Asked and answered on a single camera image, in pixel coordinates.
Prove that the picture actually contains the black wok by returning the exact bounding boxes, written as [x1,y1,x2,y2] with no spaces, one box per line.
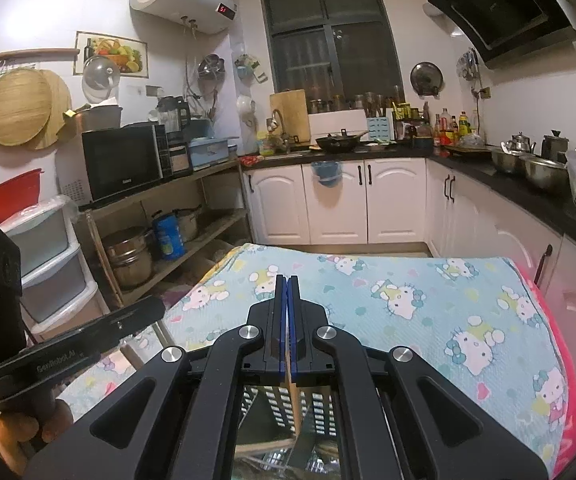
[315,129,369,154]

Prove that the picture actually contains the blender jug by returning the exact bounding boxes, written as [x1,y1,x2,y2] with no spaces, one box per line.
[156,95,191,134]

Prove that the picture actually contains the black range hood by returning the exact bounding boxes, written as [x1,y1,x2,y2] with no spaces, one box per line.
[427,0,576,69]

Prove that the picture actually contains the fruit wall picture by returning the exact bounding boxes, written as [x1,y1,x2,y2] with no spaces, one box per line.
[75,31,149,79]

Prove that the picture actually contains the stainless steel bowl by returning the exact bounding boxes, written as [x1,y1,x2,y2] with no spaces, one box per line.
[520,155,569,194]
[490,147,526,174]

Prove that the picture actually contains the hanging steel pan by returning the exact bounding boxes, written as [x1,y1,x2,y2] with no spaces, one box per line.
[196,53,225,81]

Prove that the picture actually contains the white jug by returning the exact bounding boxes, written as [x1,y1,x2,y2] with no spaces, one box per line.
[236,94,259,129]

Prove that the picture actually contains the white dish box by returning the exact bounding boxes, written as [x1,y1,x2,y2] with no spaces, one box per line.
[308,108,369,144]

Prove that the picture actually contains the blue canister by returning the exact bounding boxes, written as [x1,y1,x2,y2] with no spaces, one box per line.
[152,213,188,260]

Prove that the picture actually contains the wooden shelf rack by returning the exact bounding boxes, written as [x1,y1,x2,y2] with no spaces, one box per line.
[73,158,251,312]

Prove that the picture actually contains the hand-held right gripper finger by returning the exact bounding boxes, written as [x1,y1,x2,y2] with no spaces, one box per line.
[23,275,289,480]
[291,275,549,480]

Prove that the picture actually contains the blue hanging bin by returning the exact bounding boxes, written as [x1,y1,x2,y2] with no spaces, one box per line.
[311,159,343,189]

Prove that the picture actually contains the steel pot with gold tray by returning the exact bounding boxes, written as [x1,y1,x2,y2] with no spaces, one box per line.
[62,104,124,134]

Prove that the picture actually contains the white lower kitchen cabinets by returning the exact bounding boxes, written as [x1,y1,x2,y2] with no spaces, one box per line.
[242,157,576,411]

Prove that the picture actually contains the black kitchen countertop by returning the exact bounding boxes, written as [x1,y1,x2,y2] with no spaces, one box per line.
[240,142,576,261]

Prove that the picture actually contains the large stainless steel pot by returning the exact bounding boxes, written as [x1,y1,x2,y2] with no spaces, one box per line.
[101,227,155,290]

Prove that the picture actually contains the white plastic drawer unit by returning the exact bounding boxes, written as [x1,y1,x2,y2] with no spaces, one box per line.
[0,195,102,335]

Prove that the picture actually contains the group of condiment bottles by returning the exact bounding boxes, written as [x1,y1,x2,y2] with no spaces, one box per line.
[432,106,484,148]

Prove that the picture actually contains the glass pot lid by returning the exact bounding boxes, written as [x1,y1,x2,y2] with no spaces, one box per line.
[81,55,122,104]

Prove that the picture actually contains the round wooden board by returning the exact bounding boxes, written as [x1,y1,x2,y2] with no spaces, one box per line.
[28,70,73,151]

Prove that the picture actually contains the dark wall-hung pot lid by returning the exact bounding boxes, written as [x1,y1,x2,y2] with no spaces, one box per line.
[410,61,443,97]

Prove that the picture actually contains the tall steel kettle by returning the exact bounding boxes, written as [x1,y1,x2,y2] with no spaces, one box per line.
[540,129,569,161]

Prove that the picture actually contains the white blue cutlery holder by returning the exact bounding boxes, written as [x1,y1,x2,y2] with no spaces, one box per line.
[366,115,395,142]

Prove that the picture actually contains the person's left hand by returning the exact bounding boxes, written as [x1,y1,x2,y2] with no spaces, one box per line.
[0,399,75,467]

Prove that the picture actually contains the round woven bamboo tray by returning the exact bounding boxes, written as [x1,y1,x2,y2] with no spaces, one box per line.
[0,67,54,147]

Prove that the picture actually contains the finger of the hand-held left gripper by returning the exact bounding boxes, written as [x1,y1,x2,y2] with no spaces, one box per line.
[100,295,167,343]

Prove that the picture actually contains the wooden rolling pin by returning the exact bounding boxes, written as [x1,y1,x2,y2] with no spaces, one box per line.
[0,48,80,69]

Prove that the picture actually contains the kitchen faucet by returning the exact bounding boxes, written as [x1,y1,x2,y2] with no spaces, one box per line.
[267,108,291,154]

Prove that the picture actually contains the red plastic basin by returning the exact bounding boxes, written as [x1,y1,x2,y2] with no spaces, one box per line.
[0,168,44,225]

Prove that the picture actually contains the small steel pot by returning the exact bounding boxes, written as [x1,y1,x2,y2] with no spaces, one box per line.
[175,206,203,241]

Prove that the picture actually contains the black microwave oven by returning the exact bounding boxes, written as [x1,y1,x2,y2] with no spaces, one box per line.
[55,123,171,206]

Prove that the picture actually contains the green perforated utensil holder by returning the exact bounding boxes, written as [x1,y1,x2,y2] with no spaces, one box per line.
[235,384,341,480]

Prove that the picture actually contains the cartoon cat printed blanket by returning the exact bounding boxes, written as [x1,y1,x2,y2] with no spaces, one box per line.
[60,242,576,463]

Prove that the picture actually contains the dark framed window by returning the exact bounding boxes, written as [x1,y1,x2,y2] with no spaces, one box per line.
[260,0,407,112]

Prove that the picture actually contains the bamboo chopstick pair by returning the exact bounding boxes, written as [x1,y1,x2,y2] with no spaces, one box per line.
[281,374,301,442]

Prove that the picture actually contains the pink cloth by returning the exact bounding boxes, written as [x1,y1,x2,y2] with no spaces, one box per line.
[512,259,576,454]

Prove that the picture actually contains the wooden cutting board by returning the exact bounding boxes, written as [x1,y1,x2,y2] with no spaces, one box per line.
[269,88,313,144]

